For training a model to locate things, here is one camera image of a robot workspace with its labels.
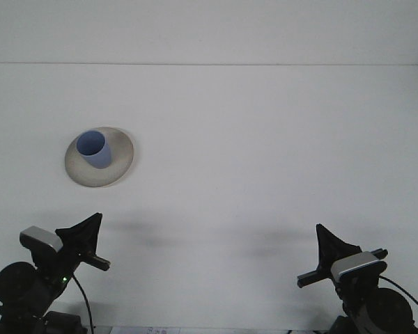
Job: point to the pale blue cup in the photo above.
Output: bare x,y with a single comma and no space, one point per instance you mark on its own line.
99,156

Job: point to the pale round plate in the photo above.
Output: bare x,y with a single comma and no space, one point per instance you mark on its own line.
120,153

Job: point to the white paper sheet with writing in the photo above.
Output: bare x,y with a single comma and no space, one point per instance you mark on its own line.
143,330

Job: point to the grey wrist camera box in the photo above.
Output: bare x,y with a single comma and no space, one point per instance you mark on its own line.
358,262
42,237

